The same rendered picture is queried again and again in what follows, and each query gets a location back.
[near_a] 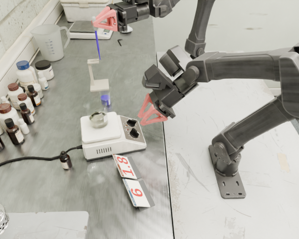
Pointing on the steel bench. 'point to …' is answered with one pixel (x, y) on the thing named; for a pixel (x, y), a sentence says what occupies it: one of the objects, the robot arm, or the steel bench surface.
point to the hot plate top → (87, 133)
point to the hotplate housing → (111, 146)
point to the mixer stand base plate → (46, 225)
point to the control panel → (131, 130)
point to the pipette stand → (95, 85)
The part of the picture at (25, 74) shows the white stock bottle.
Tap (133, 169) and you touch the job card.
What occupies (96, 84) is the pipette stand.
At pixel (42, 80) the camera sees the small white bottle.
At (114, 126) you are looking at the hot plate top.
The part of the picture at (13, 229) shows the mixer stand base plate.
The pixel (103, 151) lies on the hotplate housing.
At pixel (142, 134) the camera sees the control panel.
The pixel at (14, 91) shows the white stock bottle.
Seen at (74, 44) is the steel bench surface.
